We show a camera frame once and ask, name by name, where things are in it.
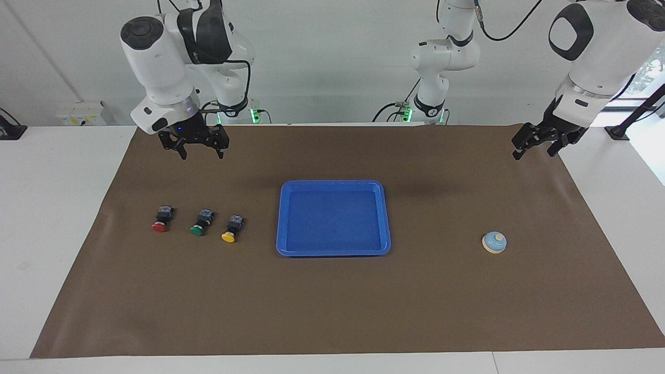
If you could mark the light blue desk bell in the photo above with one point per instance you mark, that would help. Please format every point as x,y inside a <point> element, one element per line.
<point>492,243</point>

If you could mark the green push button switch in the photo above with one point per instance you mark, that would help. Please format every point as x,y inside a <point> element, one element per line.
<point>198,230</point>

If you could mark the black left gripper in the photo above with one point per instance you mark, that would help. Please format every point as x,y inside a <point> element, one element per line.
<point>558,127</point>

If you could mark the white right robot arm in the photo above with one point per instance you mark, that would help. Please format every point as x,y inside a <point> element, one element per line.
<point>156,72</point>

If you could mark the window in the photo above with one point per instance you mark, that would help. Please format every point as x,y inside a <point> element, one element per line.
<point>653,70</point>

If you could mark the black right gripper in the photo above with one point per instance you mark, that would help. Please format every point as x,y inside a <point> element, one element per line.
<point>195,135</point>

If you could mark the black camera stand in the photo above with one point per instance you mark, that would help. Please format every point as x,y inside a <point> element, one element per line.
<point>618,132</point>

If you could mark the yellow push button switch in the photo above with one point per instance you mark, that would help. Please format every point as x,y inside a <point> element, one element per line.
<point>229,237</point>

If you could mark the red push button switch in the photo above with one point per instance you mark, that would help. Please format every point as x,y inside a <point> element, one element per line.
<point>161,226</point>

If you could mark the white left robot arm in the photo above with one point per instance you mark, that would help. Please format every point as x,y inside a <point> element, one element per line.
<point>441,57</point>

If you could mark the blue plastic tray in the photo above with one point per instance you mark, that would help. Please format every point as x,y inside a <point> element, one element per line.
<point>332,223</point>

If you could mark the white wall socket box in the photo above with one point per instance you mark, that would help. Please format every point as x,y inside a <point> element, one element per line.
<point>80,114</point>

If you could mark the brown table mat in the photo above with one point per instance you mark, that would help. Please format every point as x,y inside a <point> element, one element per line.
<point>332,301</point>

